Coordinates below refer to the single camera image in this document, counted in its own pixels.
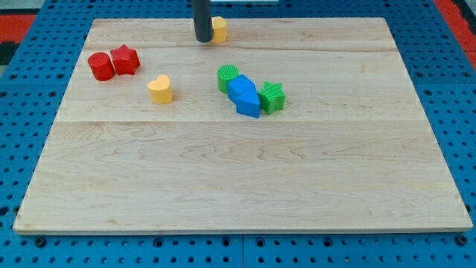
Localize yellow heart block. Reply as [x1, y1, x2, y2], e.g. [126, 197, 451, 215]
[147, 74, 173, 104]

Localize yellow hexagon block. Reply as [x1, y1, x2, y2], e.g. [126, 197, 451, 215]
[212, 16, 228, 44]

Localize blue triangle block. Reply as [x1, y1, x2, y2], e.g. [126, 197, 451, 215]
[236, 89, 260, 118]

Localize green star block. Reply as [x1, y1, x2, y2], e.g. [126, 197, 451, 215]
[258, 81, 286, 115]

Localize blue cube block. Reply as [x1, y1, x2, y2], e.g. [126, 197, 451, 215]
[227, 74, 256, 103]

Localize light wooden board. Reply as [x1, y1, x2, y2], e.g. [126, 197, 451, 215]
[13, 17, 472, 235]

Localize green cylinder block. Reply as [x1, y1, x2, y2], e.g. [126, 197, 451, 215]
[216, 64, 239, 94]

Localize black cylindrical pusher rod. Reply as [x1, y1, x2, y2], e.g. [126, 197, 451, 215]
[191, 0, 213, 43]

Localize red star block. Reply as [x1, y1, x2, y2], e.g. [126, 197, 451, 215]
[110, 45, 141, 75]

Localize red cylinder block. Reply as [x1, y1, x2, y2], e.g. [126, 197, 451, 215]
[88, 52, 115, 81]

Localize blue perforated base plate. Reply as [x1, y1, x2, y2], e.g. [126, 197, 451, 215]
[1, 1, 475, 267]

